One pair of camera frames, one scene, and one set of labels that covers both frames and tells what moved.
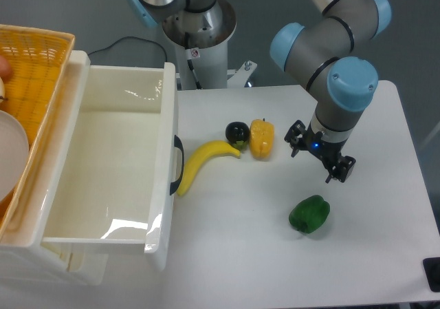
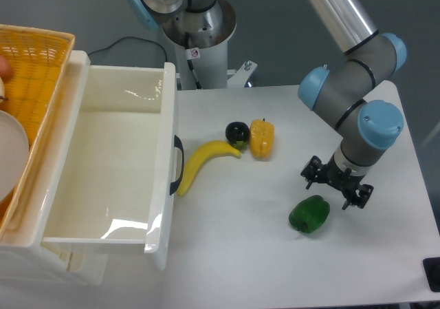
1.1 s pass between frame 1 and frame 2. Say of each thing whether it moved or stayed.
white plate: stayed
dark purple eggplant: stayed
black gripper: moved
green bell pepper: stayed
